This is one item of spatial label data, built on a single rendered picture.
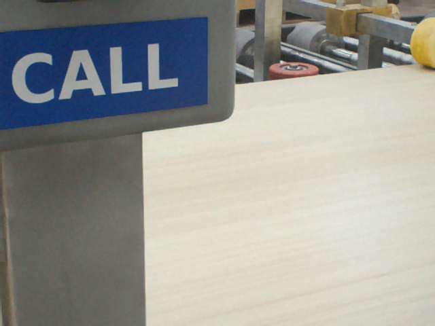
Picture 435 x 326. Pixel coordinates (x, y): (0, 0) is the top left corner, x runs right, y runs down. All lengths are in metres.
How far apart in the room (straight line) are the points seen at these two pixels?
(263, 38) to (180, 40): 1.32
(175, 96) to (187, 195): 0.66
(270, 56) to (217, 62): 1.33
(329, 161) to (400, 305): 0.33
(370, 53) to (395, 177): 0.75
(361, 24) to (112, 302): 1.39
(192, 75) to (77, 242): 0.05
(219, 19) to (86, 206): 0.06
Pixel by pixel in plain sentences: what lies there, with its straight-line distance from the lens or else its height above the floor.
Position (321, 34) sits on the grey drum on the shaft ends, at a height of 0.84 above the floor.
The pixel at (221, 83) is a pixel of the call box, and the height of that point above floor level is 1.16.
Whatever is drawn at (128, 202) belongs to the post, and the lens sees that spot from 0.21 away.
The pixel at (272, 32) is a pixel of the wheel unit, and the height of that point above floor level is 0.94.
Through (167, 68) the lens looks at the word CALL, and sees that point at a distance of 0.19.
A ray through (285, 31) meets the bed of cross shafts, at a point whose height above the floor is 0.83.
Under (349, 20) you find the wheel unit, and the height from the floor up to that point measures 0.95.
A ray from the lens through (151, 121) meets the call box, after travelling 0.19.
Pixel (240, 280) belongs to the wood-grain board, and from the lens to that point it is 0.68.
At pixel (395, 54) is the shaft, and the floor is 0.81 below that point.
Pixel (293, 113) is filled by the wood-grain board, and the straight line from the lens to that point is 1.14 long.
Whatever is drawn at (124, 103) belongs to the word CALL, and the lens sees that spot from 0.19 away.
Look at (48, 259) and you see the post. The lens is 0.21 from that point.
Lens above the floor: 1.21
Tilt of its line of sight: 19 degrees down
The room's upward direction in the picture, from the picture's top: straight up
